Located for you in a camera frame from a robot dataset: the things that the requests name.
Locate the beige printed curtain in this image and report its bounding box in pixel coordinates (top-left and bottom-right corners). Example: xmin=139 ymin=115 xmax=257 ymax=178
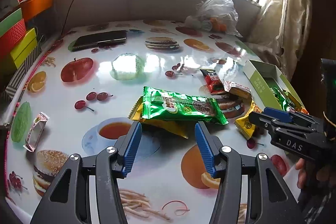
xmin=247 ymin=0 xmax=313 ymax=77

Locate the clear plastic bag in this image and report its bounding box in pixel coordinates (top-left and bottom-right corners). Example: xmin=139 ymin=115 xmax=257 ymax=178
xmin=184 ymin=0 xmax=243 ymax=38

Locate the person's right hand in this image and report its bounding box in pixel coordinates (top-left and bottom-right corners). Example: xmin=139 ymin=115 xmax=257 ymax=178
xmin=295 ymin=158 xmax=335 ymax=189

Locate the long yellow snack packet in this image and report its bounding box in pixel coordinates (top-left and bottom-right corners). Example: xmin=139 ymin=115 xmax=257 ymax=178
xmin=128 ymin=105 xmax=189 ymax=139

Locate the black-white striped box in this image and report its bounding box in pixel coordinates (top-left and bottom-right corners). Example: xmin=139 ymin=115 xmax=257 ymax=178
xmin=5 ymin=43 xmax=42 ymax=98

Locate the green cardboard box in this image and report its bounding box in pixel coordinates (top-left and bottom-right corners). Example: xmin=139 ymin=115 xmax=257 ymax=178
xmin=243 ymin=59 xmax=309 ymax=114

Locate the large green snack packet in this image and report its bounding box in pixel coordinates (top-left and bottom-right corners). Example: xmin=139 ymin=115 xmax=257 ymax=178
xmin=129 ymin=86 xmax=229 ymax=125

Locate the fruit printed tablecloth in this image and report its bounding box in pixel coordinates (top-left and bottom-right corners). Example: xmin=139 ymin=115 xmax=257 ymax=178
xmin=5 ymin=20 xmax=302 ymax=224

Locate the orange box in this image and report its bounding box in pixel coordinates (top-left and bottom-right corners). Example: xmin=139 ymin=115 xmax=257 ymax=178
xmin=20 ymin=0 xmax=54 ymax=22

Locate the red candy packet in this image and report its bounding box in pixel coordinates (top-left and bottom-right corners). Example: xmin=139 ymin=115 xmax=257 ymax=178
xmin=199 ymin=68 xmax=227 ymax=95

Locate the black smartphone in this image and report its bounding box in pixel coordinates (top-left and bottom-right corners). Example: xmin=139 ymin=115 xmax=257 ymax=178
xmin=71 ymin=30 xmax=127 ymax=51

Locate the green and red box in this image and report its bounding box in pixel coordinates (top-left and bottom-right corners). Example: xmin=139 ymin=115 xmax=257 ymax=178
xmin=0 ymin=8 xmax=27 ymax=59

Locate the yellow-green box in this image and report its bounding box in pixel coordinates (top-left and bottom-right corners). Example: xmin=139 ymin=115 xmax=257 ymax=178
xmin=10 ymin=28 xmax=38 ymax=68

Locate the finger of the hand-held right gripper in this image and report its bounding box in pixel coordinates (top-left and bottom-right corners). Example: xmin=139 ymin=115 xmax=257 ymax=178
xmin=263 ymin=107 xmax=319 ymax=125
xmin=248 ymin=111 xmax=323 ymax=133

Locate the brown foil snack packet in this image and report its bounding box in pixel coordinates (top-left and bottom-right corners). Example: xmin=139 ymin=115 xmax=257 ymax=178
xmin=223 ymin=80 xmax=252 ymax=99

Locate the person's right forearm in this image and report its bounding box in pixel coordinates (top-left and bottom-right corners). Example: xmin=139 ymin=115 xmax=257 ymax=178
xmin=297 ymin=182 xmax=336 ymax=224

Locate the white candy packet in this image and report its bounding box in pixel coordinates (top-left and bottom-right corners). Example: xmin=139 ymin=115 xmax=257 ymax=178
xmin=23 ymin=112 xmax=50 ymax=152

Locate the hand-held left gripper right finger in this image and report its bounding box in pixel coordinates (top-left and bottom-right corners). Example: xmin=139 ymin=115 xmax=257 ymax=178
xmin=194 ymin=121 xmax=306 ymax=224

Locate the black cable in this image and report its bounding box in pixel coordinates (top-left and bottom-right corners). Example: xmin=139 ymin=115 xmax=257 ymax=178
xmin=60 ymin=0 xmax=87 ymax=35

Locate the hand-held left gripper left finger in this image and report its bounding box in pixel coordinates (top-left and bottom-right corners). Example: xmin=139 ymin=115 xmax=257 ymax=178
xmin=30 ymin=121 xmax=143 ymax=224

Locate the yellow candy packet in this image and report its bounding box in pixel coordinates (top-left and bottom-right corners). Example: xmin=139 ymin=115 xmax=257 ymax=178
xmin=234 ymin=101 xmax=263 ymax=140

